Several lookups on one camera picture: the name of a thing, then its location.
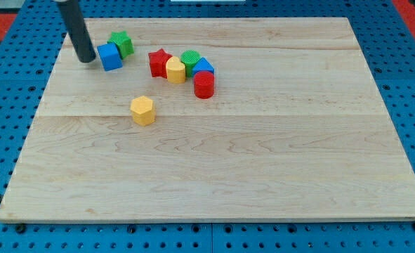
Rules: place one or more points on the yellow hexagon block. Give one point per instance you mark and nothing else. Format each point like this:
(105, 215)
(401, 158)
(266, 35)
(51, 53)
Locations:
(143, 110)

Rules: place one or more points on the blue cube block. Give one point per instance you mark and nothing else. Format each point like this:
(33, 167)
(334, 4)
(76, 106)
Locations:
(109, 56)

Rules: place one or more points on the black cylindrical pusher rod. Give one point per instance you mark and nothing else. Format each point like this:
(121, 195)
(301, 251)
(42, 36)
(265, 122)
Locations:
(76, 28)

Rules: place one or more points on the green star block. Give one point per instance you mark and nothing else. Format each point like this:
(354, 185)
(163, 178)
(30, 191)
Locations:
(123, 42)

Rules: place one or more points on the red cylinder block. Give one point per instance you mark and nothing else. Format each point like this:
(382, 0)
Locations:
(204, 84)

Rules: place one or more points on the yellow heart block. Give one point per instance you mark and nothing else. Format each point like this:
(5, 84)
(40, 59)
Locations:
(175, 70)

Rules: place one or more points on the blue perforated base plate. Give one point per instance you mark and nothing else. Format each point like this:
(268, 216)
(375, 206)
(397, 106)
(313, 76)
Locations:
(27, 56)

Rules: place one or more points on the light wooden board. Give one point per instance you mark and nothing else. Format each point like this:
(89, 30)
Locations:
(296, 131)

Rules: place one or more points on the blue triangle block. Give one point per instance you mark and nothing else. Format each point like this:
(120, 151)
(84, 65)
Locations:
(203, 65)

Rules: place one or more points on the green cylinder block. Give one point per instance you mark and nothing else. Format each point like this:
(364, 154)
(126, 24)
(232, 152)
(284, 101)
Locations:
(190, 58)

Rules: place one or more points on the red star block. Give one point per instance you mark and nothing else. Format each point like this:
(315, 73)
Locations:
(157, 61)

